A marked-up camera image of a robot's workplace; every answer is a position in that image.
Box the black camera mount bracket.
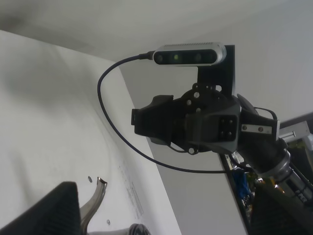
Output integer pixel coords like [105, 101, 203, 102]
[197, 45, 235, 97]

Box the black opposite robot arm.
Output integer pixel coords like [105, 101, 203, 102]
[0, 83, 307, 235]

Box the silver depth camera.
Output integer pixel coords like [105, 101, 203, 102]
[153, 42, 227, 67]

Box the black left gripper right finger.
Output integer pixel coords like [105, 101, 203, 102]
[250, 184, 313, 235]

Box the stainless steel teapot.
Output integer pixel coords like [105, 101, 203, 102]
[80, 177, 151, 235]

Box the dark camera cable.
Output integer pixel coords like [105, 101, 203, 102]
[97, 50, 250, 174]

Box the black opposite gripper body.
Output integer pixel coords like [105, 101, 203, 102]
[131, 83, 241, 154]

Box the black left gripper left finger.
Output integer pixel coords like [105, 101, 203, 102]
[0, 182, 81, 235]

